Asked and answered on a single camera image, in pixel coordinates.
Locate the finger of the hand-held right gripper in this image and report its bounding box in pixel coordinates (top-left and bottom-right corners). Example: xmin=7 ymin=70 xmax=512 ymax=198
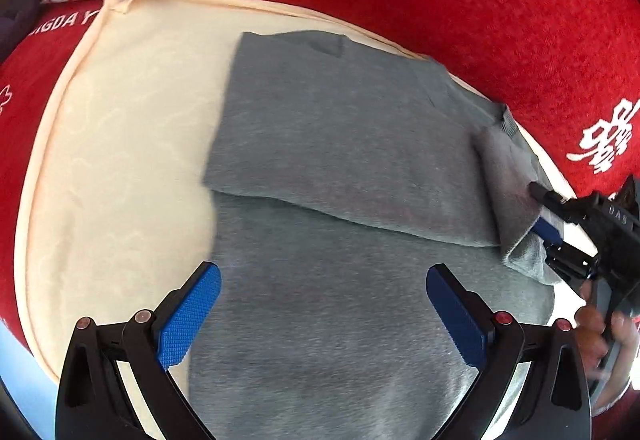
xmin=531 ymin=217 xmax=599 ymax=281
xmin=529 ymin=180 xmax=577 ymax=223

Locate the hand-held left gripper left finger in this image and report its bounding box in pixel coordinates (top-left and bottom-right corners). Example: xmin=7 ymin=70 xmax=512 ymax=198
xmin=56 ymin=261 xmax=222 ymax=440

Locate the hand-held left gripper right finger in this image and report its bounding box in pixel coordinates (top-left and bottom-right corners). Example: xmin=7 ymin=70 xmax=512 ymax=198
xmin=425 ymin=263 xmax=593 ymax=440

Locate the grey sweater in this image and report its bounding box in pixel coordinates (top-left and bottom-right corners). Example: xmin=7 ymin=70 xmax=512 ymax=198
xmin=189 ymin=30 xmax=563 ymax=440

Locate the person's right hand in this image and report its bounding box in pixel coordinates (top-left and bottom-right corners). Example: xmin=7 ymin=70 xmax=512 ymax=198
xmin=575 ymin=279 xmax=640 ymax=381

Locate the cream towel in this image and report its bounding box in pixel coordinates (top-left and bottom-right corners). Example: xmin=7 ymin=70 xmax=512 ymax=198
xmin=15 ymin=0 xmax=591 ymax=371

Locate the dark cloth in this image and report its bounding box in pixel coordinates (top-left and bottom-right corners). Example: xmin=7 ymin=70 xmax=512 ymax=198
xmin=0 ymin=0 xmax=42 ymax=57

